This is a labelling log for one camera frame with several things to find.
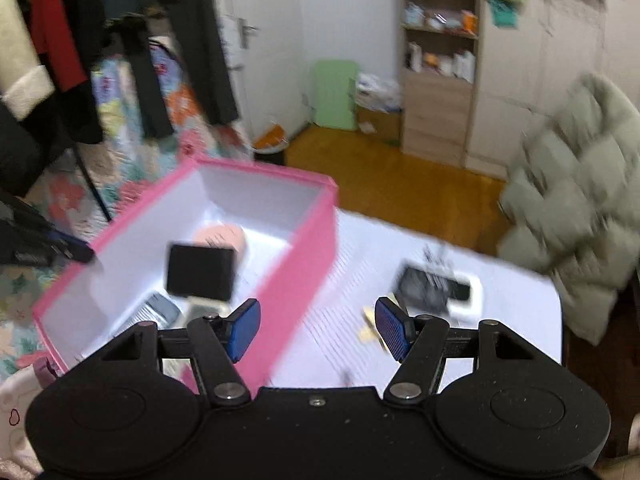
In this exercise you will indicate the red hanging garment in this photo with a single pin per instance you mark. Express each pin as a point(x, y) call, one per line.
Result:
point(57, 25)

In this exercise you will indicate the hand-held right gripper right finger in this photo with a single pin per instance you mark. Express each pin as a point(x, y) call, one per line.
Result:
point(390, 330)

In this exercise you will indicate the white fleece garment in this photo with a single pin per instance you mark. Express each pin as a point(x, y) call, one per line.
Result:
point(22, 60)

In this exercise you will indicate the white door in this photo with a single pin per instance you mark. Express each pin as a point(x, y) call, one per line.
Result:
point(275, 60)

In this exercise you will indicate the orange cup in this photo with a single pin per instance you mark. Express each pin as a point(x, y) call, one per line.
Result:
point(469, 21)

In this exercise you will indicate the wooden wardrobe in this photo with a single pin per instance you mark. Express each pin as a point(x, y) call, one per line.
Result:
point(550, 60)

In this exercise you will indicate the green folding stool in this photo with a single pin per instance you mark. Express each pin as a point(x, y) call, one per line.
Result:
point(334, 95)

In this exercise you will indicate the black square box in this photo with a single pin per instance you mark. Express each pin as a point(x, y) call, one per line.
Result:
point(200, 271)

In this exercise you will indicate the pink cardboard box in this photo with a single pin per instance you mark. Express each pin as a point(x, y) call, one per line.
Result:
point(300, 260)

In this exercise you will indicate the white device with black label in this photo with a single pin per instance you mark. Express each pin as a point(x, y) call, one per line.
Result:
point(440, 287)

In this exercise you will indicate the wooden shelf cabinet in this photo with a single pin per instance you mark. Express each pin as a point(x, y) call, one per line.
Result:
point(435, 110)

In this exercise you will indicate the orange waste bin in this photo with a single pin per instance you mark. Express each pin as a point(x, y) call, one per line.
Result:
point(271, 145)

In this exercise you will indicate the pink compact case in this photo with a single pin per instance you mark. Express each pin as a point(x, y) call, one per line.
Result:
point(222, 236)

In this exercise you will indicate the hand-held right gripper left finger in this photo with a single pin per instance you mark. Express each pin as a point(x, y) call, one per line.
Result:
point(245, 332)

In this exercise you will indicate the brown cardboard box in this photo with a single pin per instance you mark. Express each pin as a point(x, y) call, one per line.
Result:
point(377, 127)

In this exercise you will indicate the white patterned tablecloth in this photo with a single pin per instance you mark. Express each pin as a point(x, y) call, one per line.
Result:
point(500, 320)

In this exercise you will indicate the white plastic package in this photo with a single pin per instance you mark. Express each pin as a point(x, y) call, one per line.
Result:
point(380, 91)

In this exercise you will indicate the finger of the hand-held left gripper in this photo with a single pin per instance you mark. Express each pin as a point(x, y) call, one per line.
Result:
point(75, 249)

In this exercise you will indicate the beige remote control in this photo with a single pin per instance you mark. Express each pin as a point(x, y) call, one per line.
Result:
point(161, 312)

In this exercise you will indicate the teal hanging pouch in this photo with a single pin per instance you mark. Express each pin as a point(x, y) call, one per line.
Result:
point(502, 12)

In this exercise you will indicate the dark hanging clothes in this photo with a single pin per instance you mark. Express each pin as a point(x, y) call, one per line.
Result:
point(150, 35)

